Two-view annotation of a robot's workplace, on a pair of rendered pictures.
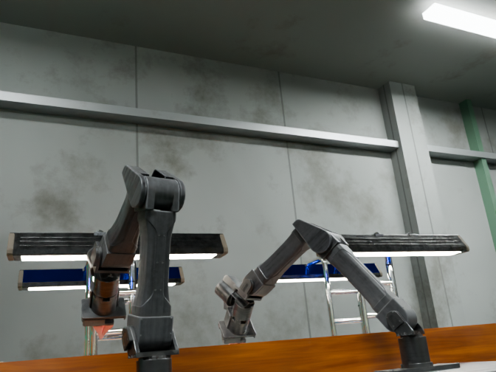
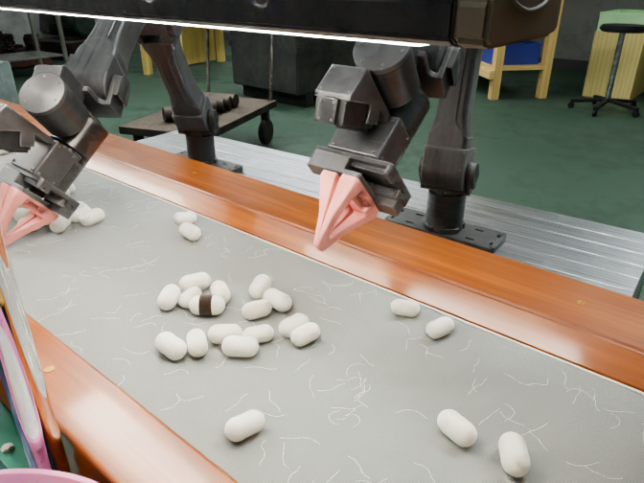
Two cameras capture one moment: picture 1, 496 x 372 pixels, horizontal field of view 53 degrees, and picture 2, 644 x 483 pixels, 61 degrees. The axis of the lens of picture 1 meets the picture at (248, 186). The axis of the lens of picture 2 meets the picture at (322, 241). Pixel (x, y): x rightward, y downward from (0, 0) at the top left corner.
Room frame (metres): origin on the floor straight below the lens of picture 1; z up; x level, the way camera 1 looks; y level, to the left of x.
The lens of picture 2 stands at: (1.51, 0.85, 1.07)
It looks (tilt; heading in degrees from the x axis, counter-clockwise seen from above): 26 degrees down; 242
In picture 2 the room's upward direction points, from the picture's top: straight up
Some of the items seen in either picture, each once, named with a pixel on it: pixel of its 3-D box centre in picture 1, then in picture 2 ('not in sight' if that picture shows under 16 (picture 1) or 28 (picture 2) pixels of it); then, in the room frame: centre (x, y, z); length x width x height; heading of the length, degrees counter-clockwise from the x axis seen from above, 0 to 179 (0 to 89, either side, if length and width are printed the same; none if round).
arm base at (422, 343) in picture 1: (414, 353); (200, 149); (1.20, -0.34, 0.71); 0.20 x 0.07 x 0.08; 116
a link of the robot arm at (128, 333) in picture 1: (150, 342); (449, 174); (0.94, 0.20, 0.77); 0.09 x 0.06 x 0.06; 125
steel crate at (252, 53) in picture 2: not in sight; (305, 52); (-0.87, -4.07, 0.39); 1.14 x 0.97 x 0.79; 22
